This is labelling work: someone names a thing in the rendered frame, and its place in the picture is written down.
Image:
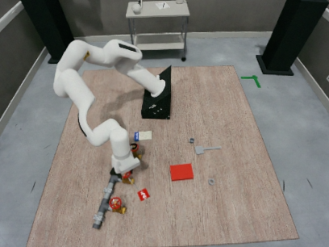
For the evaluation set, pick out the red flat rectangular pad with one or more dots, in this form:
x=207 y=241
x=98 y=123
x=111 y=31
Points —
x=181 y=172

